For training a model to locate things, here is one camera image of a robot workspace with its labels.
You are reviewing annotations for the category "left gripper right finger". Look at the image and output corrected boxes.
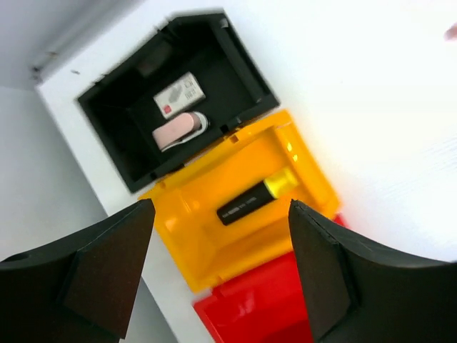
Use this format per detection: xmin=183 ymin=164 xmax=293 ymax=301
xmin=288 ymin=200 xmax=456 ymax=342

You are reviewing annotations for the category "black storage bin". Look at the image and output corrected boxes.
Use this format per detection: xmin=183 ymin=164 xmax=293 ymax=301
xmin=78 ymin=10 xmax=279 ymax=193

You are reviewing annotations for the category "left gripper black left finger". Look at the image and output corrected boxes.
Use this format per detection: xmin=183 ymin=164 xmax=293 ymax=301
xmin=1 ymin=200 xmax=155 ymax=342

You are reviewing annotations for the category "white eraser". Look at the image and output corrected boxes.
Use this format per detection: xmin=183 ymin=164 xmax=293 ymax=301
xmin=152 ymin=111 xmax=209 ymax=151

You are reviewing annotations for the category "white pen orange cap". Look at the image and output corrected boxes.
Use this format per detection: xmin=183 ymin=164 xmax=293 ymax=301
xmin=444 ymin=24 xmax=457 ymax=41

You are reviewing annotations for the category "yellow black highlighter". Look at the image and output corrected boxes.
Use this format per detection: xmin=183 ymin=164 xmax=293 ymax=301
xmin=216 ymin=167 xmax=299 ymax=226

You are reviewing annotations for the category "red storage bin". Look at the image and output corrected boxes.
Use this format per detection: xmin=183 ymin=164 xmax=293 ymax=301
xmin=192 ymin=212 xmax=349 ymax=343

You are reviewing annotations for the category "white eraser block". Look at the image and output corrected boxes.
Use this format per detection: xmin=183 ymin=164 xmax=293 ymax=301
xmin=153 ymin=72 xmax=206 ymax=119

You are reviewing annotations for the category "yellow storage bin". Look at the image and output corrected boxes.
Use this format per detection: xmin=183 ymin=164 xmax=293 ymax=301
xmin=144 ymin=110 xmax=340 ymax=292

